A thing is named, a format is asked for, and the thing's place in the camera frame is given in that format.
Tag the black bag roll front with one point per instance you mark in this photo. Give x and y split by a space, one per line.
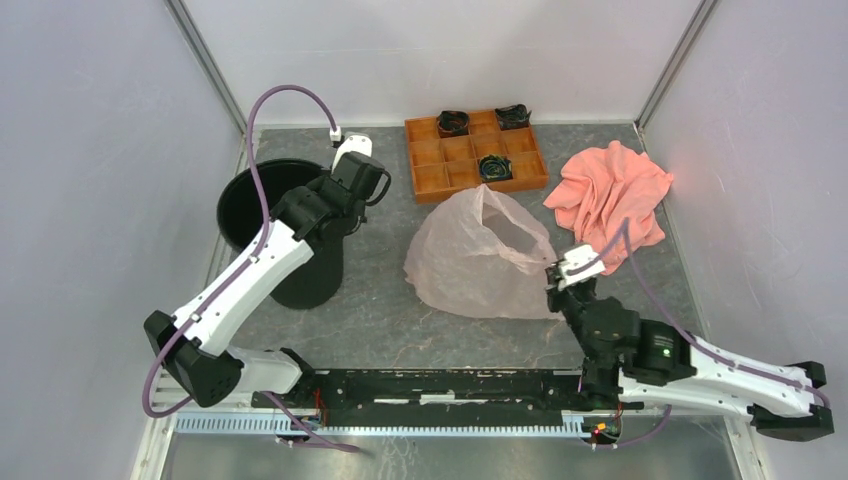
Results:
495 168

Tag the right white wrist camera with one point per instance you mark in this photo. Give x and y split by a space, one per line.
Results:
576 265

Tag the white slotted cable duct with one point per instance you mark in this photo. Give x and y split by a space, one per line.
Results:
277 424

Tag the black bag roll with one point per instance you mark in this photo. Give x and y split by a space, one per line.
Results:
495 168
452 123
513 117

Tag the pink translucent trash bag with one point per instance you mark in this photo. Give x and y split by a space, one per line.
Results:
480 254

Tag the salmon pink cloth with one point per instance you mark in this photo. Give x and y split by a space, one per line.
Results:
602 187

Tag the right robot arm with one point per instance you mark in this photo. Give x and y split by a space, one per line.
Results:
629 359

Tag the black bag roll right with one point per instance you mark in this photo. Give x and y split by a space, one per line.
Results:
513 117

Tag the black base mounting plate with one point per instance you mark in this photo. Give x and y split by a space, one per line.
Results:
442 397

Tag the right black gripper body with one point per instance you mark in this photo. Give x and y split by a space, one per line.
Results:
570 300

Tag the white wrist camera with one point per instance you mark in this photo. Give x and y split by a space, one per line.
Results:
576 265
350 142

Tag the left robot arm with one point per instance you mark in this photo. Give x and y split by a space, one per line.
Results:
193 343

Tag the black bag roll left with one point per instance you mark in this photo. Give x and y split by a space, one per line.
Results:
452 123

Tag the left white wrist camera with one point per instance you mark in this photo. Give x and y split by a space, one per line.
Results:
350 142

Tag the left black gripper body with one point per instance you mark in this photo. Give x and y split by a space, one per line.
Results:
359 218

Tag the orange compartment tray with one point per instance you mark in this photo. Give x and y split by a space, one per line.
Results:
441 167

